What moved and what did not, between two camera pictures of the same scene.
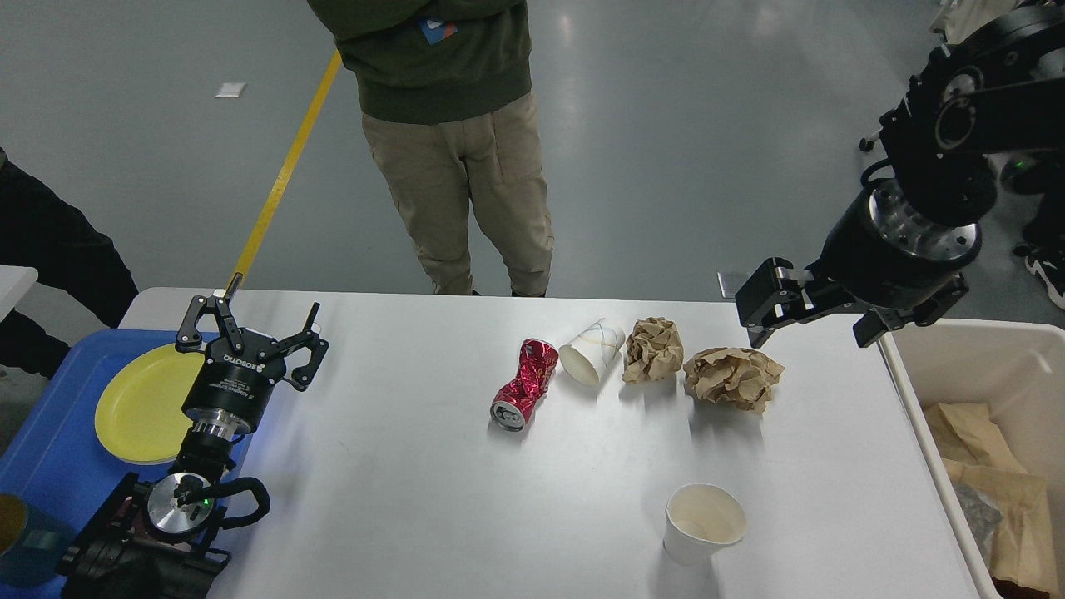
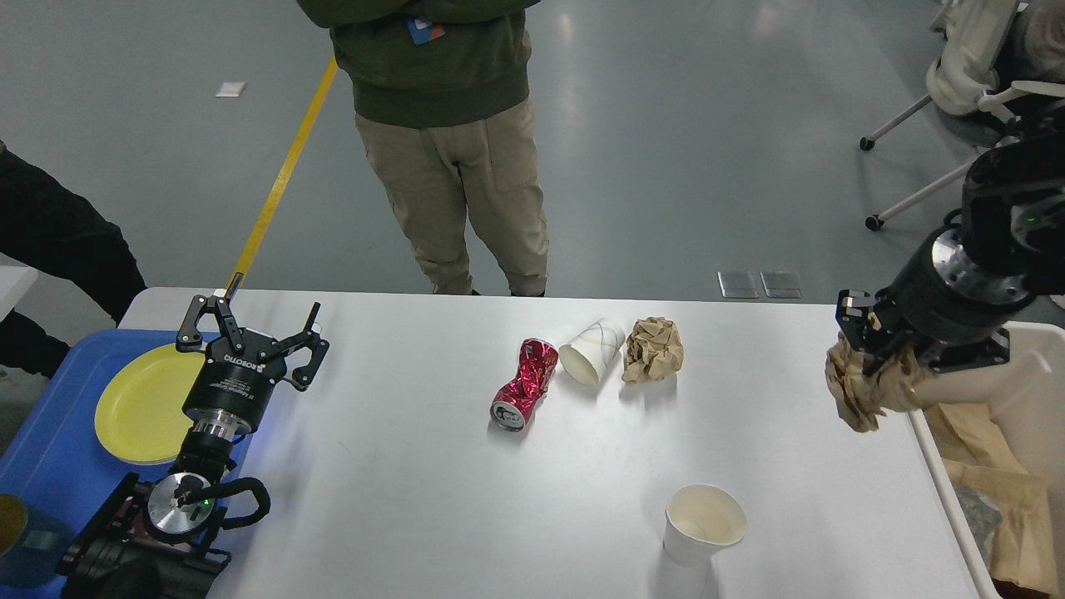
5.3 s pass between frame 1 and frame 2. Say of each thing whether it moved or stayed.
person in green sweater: stayed
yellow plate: stayed
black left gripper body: stayed
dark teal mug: stayed
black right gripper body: moved
